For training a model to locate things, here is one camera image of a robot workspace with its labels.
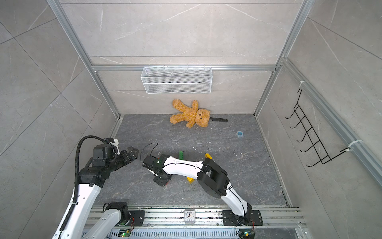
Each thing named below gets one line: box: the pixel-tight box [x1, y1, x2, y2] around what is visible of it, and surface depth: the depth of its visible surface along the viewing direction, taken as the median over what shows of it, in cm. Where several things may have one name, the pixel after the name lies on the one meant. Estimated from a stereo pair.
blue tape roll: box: [236, 130, 244, 138], surface depth 109 cm
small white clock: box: [183, 208, 196, 225], surface depth 74 cm
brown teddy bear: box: [169, 98, 211, 129], surface depth 113 cm
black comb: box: [208, 117, 229, 123], surface depth 120 cm
